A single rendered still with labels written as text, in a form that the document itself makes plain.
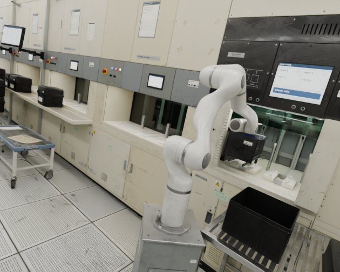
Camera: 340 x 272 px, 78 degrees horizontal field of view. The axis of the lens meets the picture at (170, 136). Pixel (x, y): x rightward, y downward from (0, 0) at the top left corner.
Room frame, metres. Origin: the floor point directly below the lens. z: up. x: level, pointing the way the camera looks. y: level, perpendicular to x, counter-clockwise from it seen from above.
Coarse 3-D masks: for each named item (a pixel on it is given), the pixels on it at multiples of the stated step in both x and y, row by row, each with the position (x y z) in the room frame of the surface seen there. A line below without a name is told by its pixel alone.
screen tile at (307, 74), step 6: (306, 72) 1.33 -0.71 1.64; (312, 72) 1.31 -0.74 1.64; (318, 72) 1.29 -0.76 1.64; (324, 72) 1.28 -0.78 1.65; (312, 78) 1.31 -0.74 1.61; (318, 78) 1.29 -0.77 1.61; (324, 78) 1.27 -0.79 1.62; (300, 84) 1.34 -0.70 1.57; (306, 84) 1.32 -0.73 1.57; (312, 84) 1.30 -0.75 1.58; (318, 84) 1.28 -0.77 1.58; (324, 84) 1.27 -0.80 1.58; (312, 90) 1.29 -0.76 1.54; (318, 90) 1.28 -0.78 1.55
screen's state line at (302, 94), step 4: (276, 88) 1.41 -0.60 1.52; (280, 88) 1.40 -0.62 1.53; (276, 92) 1.40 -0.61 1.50; (280, 92) 1.39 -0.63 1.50; (284, 92) 1.38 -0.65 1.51; (288, 92) 1.37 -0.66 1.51; (292, 92) 1.35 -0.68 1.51; (296, 92) 1.34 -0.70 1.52; (300, 92) 1.33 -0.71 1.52; (304, 92) 1.32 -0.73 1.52; (308, 92) 1.30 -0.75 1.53; (300, 96) 1.32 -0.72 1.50; (304, 96) 1.31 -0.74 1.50; (308, 96) 1.30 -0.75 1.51; (312, 96) 1.29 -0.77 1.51; (316, 96) 1.28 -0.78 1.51; (320, 96) 1.27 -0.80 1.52
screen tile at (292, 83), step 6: (282, 72) 1.40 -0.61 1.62; (288, 72) 1.39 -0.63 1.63; (294, 72) 1.37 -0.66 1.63; (300, 72) 1.35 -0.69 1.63; (276, 78) 1.42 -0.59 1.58; (294, 78) 1.36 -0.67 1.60; (276, 84) 1.41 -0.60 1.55; (282, 84) 1.39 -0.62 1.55; (288, 84) 1.37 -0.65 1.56; (294, 84) 1.35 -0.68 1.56
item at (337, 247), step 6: (330, 240) 0.90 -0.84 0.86; (336, 240) 0.90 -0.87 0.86; (330, 246) 0.85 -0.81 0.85; (336, 246) 0.85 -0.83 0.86; (330, 252) 0.82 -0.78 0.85; (336, 252) 0.81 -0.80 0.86; (324, 258) 0.87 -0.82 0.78; (330, 258) 0.78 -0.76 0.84; (336, 258) 0.77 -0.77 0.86; (324, 264) 0.82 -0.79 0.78; (330, 264) 0.75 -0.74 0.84; (336, 264) 0.73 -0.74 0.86; (324, 270) 0.79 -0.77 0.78; (330, 270) 0.72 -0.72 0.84; (336, 270) 0.69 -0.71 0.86
